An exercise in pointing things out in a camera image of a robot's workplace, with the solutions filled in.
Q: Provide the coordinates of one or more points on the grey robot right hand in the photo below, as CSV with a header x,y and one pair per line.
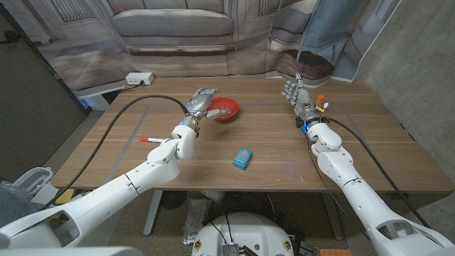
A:
x,y
304,103

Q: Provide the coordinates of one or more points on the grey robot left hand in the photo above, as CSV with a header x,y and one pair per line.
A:
x,y
199,105

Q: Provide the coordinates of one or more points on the red bowl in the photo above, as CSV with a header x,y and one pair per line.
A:
x,y
227,104

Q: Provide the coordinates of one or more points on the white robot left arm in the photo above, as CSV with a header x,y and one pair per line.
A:
x,y
153,170

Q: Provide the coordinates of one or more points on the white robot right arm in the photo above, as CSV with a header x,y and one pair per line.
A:
x,y
337,167

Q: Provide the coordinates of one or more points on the white pen with red caps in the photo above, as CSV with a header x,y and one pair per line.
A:
x,y
154,140

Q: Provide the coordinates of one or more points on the orange capped small bottle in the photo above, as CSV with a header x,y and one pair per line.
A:
x,y
320,99

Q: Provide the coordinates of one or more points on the white power strip box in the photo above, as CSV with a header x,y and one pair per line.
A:
x,y
139,78

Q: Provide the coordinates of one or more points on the blue sponge block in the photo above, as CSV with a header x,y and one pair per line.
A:
x,y
242,158

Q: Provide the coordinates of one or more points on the printed sofa room backdrop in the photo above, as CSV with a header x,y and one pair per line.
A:
x,y
177,35

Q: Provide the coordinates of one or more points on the white plastic device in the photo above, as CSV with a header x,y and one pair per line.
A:
x,y
213,196

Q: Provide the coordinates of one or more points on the black round floor fan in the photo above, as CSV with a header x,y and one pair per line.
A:
x,y
174,199

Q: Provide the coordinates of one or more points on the clear plastic bag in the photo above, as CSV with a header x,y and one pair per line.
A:
x,y
197,220

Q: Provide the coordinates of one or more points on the grey table leg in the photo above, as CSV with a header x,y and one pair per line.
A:
x,y
332,217
153,213

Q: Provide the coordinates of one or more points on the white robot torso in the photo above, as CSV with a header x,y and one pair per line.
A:
x,y
241,231

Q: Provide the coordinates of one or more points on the orange box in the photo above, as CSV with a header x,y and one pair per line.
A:
x,y
336,252

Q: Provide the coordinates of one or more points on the yellow black object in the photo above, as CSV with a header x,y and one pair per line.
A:
x,y
65,197

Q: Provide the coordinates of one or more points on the white plastic bin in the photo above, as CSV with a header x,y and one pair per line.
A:
x,y
32,179

